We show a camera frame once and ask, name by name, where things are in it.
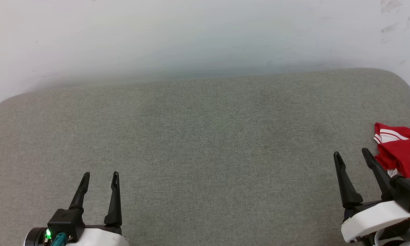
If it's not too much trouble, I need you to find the red and white jersey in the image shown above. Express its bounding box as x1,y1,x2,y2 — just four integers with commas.
373,122,410,179

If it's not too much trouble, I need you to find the grey fabric sofa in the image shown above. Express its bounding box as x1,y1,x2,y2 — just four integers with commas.
0,68,410,246

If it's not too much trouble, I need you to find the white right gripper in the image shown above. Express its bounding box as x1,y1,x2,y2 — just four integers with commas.
333,147,410,243

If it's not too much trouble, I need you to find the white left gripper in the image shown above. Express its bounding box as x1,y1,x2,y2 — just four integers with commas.
24,171,131,246

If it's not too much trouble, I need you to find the teal left camera connector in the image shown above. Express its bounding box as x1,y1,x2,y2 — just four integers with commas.
50,233,68,246

